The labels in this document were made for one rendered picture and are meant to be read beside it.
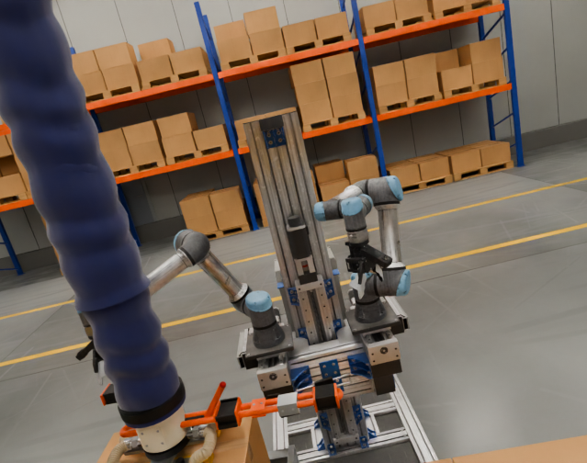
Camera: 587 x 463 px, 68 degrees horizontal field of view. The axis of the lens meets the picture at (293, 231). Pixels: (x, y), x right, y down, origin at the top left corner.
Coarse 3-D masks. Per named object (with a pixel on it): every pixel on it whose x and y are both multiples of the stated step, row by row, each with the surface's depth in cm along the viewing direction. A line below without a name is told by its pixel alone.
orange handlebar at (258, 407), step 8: (256, 400) 154; (264, 400) 153; (272, 400) 153; (248, 408) 154; (256, 408) 150; (264, 408) 149; (272, 408) 149; (192, 416) 156; (240, 416) 150; (248, 416) 150; (256, 416) 150; (184, 424) 152; (192, 424) 152; (120, 432) 155; (128, 432) 154; (136, 432) 154
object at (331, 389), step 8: (328, 384) 152; (312, 392) 149; (320, 392) 148; (328, 392) 147; (336, 392) 146; (312, 400) 146; (320, 400) 147; (328, 400) 147; (336, 400) 145; (320, 408) 147; (328, 408) 147
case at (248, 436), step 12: (252, 420) 167; (228, 432) 164; (240, 432) 162; (252, 432) 164; (108, 444) 173; (216, 444) 159; (228, 444) 157; (240, 444) 156; (252, 444) 160; (264, 444) 177; (132, 456) 163; (144, 456) 162; (180, 456) 157; (216, 456) 153; (228, 456) 152; (240, 456) 150; (252, 456) 157; (264, 456) 173
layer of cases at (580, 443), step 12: (540, 444) 175; (552, 444) 174; (564, 444) 172; (576, 444) 171; (468, 456) 177; (480, 456) 176; (492, 456) 175; (504, 456) 174; (516, 456) 172; (528, 456) 171; (540, 456) 170; (552, 456) 169; (564, 456) 167; (576, 456) 166
